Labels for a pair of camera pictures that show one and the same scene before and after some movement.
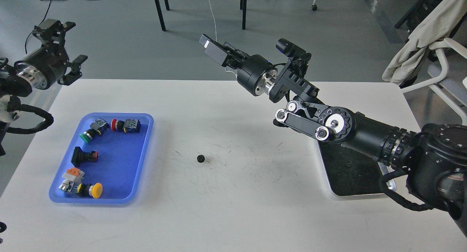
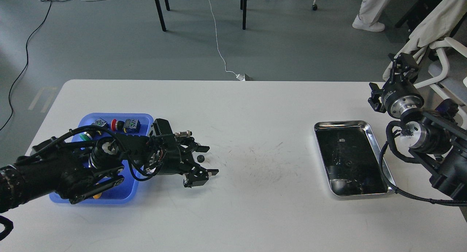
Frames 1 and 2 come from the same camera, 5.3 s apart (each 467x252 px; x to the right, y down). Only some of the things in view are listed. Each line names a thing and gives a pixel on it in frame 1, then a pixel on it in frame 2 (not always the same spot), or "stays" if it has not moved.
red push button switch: x=130 y=125 stays
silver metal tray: x=351 y=173 stays
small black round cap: x=200 y=158 stays
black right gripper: x=256 y=75 -> x=399 y=96
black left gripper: x=46 y=65 -> x=175 y=161
